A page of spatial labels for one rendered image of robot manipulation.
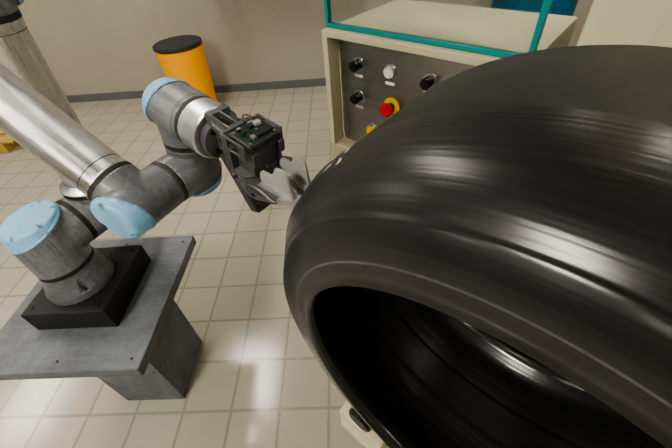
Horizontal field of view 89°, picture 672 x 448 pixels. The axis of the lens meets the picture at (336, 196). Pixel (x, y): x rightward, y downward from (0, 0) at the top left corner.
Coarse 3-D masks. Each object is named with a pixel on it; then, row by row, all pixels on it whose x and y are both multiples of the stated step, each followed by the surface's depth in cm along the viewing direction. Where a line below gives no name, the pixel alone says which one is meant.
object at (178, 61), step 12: (180, 36) 317; (192, 36) 315; (156, 48) 294; (168, 48) 292; (180, 48) 290; (192, 48) 296; (168, 60) 294; (180, 60) 295; (192, 60) 300; (204, 60) 314; (168, 72) 304; (180, 72) 302; (192, 72) 306; (204, 72) 316; (192, 84) 311; (204, 84) 319
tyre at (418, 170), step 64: (512, 64) 28; (576, 64) 24; (640, 64) 23; (384, 128) 28; (448, 128) 21; (512, 128) 19; (576, 128) 18; (640, 128) 17; (320, 192) 29; (384, 192) 22; (448, 192) 19; (512, 192) 17; (576, 192) 15; (640, 192) 14; (320, 256) 28; (384, 256) 22; (448, 256) 18; (512, 256) 16; (576, 256) 15; (640, 256) 14; (320, 320) 41; (384, 320) 60; (448, 320) 64; (512, 320) 17; (576, 320) 15; (640, 320) 14; (384, 384) 56; (448, 384) 58; (512, 384) 57; (576, 384) 16; (640, 384) 14
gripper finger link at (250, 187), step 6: (240, 180) 50; (246, 180) 49; (252, 180) 49; (258, 180) 50; (240, 186) 50; (246, 186) 49; (252, 186) 49; (258, 186) 49; (246, 192) 49; (252, 192) 48; (258, 192) 48; (264, 192) 48; (270, 192) 48; (258, 198) 49; (264, 198) 48; (270, 198) 48; (276, 198) 47; (276, 204) 48
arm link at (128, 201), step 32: (0, 64) 58; (0, 96) 55; (32, 96) 57; (0, 128) 56; (32, 128) 55; (64, 128) 56; (64, 160) 55; (96, 160) 56; (96, 192) 55; (128, 192) 55; (160, 192) 58; (128, 224) 54
